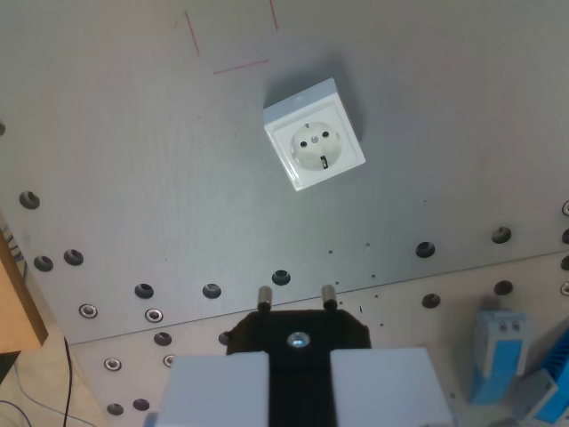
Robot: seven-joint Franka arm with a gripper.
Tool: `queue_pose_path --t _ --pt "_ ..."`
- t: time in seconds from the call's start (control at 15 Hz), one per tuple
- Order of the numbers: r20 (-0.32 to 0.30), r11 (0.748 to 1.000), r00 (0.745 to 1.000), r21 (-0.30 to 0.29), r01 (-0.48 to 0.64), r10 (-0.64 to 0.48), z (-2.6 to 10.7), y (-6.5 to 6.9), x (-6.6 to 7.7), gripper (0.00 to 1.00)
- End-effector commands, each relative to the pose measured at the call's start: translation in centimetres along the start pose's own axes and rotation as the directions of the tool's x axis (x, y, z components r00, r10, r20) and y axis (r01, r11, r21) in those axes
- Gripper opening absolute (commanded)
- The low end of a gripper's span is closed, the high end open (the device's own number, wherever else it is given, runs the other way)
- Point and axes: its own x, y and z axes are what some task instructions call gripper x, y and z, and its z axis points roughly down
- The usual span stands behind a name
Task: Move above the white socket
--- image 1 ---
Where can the blue module with heat sink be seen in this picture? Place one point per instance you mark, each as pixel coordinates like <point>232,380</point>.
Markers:
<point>549,387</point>

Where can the blue DIN rail module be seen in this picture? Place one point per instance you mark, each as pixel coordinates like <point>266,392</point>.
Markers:
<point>498,356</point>

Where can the black power plug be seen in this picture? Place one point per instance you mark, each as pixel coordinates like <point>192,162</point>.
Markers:
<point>306,378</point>

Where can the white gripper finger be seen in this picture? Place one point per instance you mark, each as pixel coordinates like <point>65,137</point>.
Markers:
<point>387,391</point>
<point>218,391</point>

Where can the silver socket head screw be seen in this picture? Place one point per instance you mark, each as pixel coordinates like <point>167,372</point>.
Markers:
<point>566,207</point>
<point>565,288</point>
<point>88,311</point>
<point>113,364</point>
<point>168,360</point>
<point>153,315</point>

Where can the wooden board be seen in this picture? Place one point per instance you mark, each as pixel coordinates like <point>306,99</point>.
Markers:
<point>18,302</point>

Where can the grey aluminium mounting plate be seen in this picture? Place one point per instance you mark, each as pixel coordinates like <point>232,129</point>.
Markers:
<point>178,178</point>

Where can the white wall socket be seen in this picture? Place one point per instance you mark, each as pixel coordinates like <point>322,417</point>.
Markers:
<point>313,138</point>

